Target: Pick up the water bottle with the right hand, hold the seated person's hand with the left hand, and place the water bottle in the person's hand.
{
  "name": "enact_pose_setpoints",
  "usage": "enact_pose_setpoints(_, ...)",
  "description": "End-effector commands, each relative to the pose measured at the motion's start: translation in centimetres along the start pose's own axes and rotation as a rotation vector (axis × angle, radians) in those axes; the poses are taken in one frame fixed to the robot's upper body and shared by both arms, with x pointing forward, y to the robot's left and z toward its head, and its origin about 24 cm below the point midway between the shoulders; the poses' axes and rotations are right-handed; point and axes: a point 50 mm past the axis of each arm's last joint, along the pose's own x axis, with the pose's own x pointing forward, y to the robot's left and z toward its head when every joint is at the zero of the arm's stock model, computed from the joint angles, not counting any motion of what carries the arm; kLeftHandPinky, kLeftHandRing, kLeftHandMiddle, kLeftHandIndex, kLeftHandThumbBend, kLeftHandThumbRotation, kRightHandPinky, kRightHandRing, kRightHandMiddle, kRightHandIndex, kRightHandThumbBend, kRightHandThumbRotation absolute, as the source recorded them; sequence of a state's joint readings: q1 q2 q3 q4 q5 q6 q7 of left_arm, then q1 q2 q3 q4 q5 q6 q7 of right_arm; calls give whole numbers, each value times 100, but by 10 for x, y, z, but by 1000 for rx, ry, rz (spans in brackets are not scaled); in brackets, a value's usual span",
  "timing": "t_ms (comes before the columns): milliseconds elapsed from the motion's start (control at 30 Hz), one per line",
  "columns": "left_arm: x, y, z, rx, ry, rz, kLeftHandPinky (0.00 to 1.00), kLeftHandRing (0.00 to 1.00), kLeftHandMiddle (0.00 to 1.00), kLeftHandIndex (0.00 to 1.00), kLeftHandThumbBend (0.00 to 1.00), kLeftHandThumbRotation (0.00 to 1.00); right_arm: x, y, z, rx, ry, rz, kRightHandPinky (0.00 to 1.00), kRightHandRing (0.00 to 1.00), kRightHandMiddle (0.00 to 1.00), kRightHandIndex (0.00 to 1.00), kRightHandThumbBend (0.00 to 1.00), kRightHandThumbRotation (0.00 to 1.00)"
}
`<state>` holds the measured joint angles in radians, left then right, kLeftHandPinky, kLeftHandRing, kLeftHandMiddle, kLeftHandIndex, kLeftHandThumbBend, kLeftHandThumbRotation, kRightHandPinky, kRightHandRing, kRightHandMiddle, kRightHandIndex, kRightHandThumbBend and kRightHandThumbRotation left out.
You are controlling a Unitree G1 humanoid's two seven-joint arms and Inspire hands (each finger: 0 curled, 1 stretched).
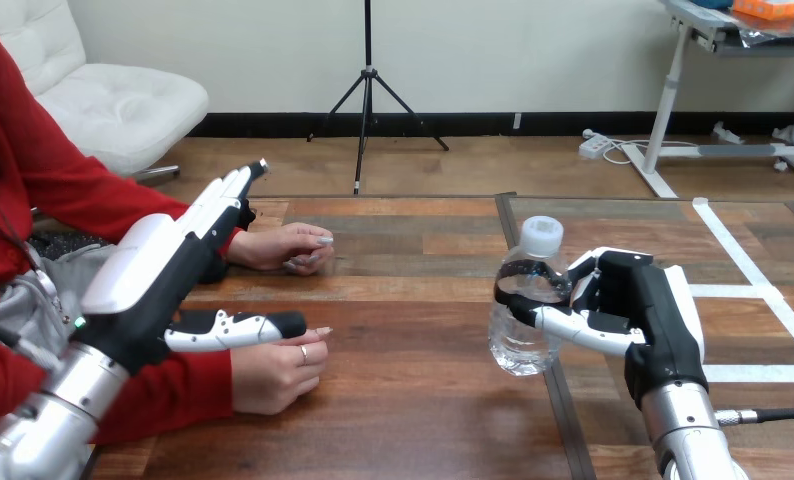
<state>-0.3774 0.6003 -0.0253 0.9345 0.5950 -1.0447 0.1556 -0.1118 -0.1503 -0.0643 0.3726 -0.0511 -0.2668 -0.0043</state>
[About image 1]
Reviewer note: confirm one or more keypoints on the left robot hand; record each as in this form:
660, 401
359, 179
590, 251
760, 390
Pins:
152, 275

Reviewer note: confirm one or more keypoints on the black tripod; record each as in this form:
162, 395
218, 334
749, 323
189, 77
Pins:
368, 99

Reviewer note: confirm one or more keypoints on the orange thing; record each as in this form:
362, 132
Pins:
769, 8

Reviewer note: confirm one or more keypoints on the person's body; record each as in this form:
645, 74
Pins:
13, 218

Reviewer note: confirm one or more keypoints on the person's forearm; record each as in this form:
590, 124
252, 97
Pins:
112, 205
145, 397

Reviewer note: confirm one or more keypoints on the white power strip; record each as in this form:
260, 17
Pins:
594, 146

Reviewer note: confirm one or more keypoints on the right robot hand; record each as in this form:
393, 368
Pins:
655, 318

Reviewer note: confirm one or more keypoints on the person's hand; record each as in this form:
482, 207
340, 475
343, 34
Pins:
274, 374
281, 246

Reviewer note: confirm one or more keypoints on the white desk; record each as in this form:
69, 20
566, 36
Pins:
722, 99

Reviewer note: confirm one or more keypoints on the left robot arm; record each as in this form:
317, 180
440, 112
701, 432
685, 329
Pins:
46, 417

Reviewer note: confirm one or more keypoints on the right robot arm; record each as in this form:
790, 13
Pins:
688, 437

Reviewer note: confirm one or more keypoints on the clear water bottle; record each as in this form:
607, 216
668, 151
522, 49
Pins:
526, 301

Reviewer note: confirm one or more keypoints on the white cushioned chair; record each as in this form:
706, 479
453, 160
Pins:
99, 99

